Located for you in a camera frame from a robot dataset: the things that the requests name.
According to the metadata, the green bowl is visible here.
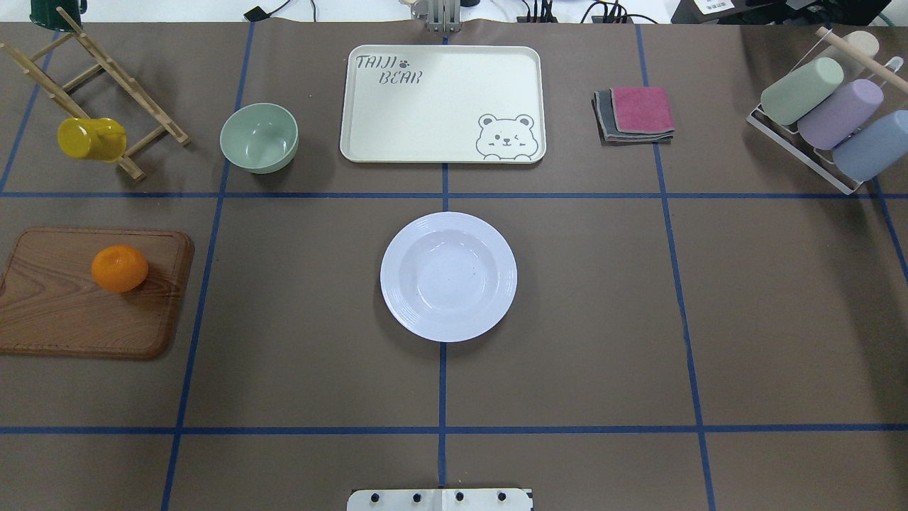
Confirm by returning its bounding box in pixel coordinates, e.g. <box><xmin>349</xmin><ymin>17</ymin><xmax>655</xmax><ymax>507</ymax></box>
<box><xmin>218</xmin><ymin>103</ymin><xmax>299</xmax><ymax>175</ymax></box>

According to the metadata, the cream bear tray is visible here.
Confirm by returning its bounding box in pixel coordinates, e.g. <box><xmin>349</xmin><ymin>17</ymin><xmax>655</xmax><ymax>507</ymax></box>
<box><xmin>338</xmin><ymin>45</ymin><xmax>547</xmax><ymax>165</ymax></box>

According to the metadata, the grey cloth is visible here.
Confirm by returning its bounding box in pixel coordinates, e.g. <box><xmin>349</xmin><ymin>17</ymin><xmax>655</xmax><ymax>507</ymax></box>
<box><xmin>593</xmin><ymin>88</ymin><xmax>675</xmax><ymax>143</ymax></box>

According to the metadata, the purple cup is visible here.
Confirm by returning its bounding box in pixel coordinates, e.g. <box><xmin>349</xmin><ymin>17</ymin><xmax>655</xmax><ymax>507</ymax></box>
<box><xmin>797</xmin><ymin>79</ymin><xmax>883</xmax><ymax>150</ymax></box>

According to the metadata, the blue cup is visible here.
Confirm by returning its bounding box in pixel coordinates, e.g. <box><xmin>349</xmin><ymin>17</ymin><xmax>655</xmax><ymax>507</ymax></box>
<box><xmin>833</xmin><ymin>109</ymin><xmax>907</xmax><ymax>182</ymax></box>

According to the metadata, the wooden rack handle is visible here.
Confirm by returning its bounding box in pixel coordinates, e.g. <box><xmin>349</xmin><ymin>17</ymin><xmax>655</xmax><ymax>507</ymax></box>
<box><xmin>815</xmin><ymin>27</ymin><xmax>907</xmax><ymax>92</ymax></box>

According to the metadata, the pink cloth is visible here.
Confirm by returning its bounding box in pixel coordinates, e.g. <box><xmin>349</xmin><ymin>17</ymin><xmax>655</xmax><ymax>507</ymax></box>
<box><xmin>611</xmin><ymin>87</ymin><xmax>675</xmax><ymax>135</ymax></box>

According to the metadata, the white ribbed plate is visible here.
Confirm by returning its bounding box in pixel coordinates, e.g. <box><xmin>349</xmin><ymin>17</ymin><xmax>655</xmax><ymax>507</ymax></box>
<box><xmin>380</xmin><ymin>212</ymin><xmax>518</xmax><ymax>343</ymax></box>

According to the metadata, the wooden mug rack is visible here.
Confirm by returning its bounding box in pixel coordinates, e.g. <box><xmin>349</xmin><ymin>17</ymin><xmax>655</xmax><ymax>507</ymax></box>
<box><xmin>2</xmin><ymin>19</ymin><xmax>190</xmax><ymax>182</ymax></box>

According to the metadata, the yellow mug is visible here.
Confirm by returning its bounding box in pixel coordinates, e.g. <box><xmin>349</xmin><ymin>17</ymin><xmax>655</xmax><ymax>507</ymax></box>
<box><xmin>56</xmin><ymin>117</ymin><xmax>128</xmax><ymax>163</ymax></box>

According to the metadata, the white wire cup rack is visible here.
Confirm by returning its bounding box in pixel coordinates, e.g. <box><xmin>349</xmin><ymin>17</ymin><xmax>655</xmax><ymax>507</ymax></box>
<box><xmin>747</xmin><ymin>36</ymin><xmax>906</xmax><ymax>194</ymax></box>

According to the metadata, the green cup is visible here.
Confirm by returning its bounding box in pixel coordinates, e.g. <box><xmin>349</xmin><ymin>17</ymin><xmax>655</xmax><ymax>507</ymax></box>
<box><xmin>760</xmin><ymin>56</ymin><xmax>844</xmax><ymax>126</ymax></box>

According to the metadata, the dark green mug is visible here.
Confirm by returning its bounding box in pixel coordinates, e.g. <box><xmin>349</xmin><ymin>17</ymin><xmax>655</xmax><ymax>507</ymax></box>
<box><xmin>29</xmin><ymin>0</ymin><xmax>88</xmax><ymax>33</ymax></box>

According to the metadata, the beige cup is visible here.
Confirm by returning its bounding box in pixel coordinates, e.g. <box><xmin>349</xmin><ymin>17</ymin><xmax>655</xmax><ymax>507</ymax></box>
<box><xmin>843</xmin><ymin>31</ymin><xmax>880</xmax><ymax>60</ymax></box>

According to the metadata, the wooden cutting board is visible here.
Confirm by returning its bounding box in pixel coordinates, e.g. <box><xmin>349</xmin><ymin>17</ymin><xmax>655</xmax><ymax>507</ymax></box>
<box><xmin>1</xmin><ymin>226</ymin><xmax>194</xmax><ymax>359</ymax></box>

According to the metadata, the aluminium frame post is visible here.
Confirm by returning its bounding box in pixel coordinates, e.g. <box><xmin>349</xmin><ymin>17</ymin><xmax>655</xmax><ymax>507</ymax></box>
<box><xmin>402</xmin><ymin>0</ymin><xmax>480</xmax><ymax>35</ymax></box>

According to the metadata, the orange fruit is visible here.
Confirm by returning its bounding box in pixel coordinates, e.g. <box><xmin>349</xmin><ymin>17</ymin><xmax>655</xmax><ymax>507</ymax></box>
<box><xmin>90</xmin><ymin>245</ymin><xmax>150</xmax><ymax>293</ymax></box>

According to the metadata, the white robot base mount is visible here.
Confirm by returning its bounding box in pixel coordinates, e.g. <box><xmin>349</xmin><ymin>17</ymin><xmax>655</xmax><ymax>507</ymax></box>
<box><xmin>346</xmin><ymin>488</ymin><xmax>534</xmax><ymax>510</ymax></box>

